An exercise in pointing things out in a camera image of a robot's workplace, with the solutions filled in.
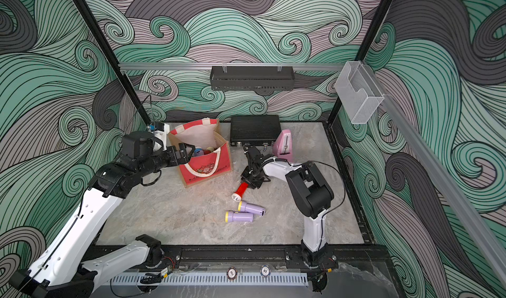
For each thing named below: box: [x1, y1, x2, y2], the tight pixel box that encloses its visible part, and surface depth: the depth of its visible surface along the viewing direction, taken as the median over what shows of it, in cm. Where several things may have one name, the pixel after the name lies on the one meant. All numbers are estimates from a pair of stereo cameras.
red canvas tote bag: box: [169, 118, 232, 188], surface depth 90 cm
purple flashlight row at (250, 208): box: [237, 200, 267, 217], surface depth 85 cm
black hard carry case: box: [229, 114, 282, 147], surface depth 114 cm
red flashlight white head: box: [231, 181, 250, 203], surface depth 89 cm
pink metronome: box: [272, 129, 294, 163], surface depth 97 cm
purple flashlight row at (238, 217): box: [224, 210, 254, 223], surface depth 82 cm
